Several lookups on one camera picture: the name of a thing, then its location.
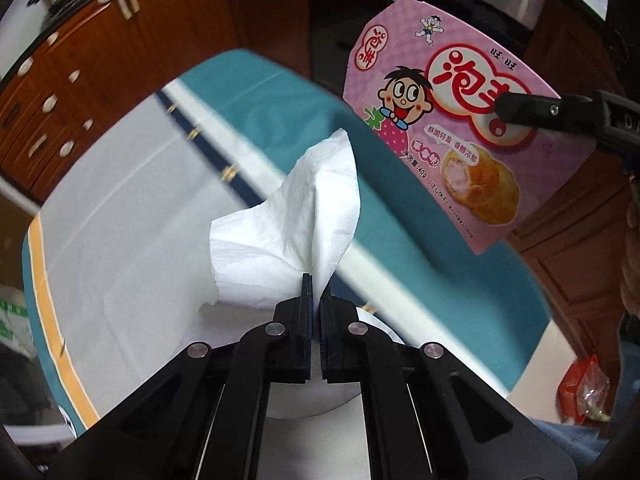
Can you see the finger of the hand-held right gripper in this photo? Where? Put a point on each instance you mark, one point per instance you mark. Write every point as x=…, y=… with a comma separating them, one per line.
x=530, y=107

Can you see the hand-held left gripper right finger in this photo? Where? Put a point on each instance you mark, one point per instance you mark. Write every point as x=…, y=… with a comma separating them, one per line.
x=332, y=325

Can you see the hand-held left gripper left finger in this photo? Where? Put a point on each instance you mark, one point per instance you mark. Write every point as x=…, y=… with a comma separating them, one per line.
x=300, y=320

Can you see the pink cartoon snack box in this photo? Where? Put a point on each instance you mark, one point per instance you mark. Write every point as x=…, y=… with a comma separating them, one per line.
x=450, y=160

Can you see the white tissue paper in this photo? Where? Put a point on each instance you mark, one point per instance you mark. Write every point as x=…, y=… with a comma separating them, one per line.
x=290, y=220

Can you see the red snack wrapper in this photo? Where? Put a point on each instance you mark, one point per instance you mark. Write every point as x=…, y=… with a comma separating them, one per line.
x=585, y=385

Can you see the person's right hand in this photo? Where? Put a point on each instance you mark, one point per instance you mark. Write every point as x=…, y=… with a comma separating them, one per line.
x=632, y=270

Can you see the wooden panel-door cabinet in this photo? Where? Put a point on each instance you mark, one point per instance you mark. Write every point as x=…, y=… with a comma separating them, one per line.
x=565, y=260

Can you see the striped tablecloth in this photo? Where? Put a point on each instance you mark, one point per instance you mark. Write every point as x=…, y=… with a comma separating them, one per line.
x=125, y=260

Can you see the person's denim trousers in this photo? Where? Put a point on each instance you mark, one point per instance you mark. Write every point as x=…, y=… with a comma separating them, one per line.
x=565, y=435

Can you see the green and white rice bag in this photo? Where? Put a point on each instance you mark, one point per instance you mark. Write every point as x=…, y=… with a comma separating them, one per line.
x=12, y=320

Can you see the wooden drawer cabinet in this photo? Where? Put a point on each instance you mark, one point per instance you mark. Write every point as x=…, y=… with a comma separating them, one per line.
x=150, y=60

